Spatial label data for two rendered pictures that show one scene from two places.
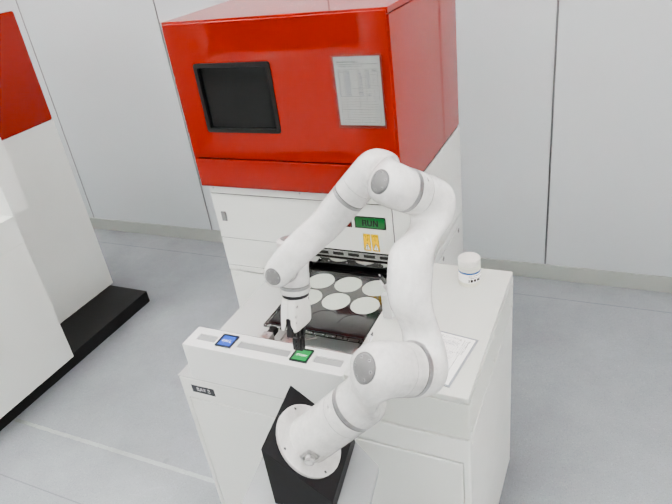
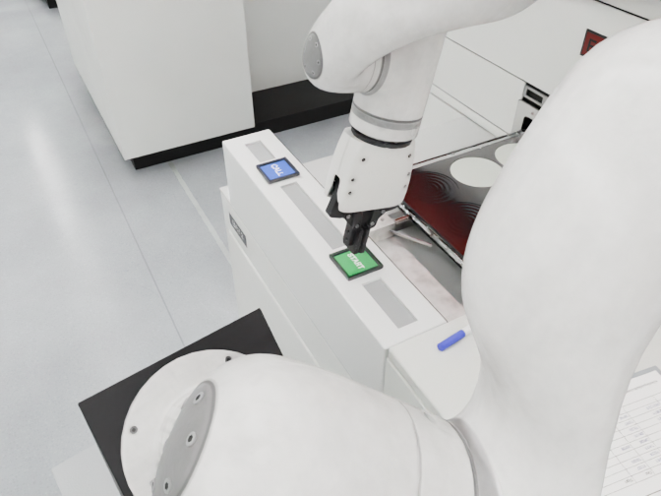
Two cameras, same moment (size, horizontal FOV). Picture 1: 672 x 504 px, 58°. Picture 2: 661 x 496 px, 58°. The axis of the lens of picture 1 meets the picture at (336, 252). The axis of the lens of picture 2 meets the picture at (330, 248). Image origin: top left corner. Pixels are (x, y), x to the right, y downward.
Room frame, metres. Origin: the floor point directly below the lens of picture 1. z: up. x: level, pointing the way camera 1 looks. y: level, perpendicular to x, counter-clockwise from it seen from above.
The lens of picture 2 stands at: (0.86, -0.17, 1.52)
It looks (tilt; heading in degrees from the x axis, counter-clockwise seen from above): 41 degrees down; 33
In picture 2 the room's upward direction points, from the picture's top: straight up
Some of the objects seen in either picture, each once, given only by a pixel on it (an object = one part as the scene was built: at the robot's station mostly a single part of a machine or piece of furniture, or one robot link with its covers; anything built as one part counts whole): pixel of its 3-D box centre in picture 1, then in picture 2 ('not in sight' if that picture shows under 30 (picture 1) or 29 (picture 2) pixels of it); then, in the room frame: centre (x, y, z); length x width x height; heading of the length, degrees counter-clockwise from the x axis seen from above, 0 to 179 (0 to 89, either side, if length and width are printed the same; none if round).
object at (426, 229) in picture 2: (313, 333); (431, 234); (1.59, 0.11, 0.90); 0.38 x 0.01 x 0.01; 62
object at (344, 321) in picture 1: (336, 301); (516, 203); (1.75, 0.02, 0.90); 0.34 x 0.34 x 0.01; 62
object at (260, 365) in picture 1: (268, 367); (315, 249); (1.46, 0.25, 0.89); 0.55 x 0.09 x 0.14; 62
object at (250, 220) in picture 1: (309, 234); (549, 68); (2.03, 0.09, 1.02); 0.82 x 0.03 x 0.40; 62
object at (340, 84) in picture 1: (326, 79); not in sight; (2.31, -0.06, 1.52); 0.81 x 0.75 x 0.59; 62
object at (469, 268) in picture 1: (469, 269); not in sight; (1.64, -0.42, 1.01); 0.07 x 0.07 x 0.10
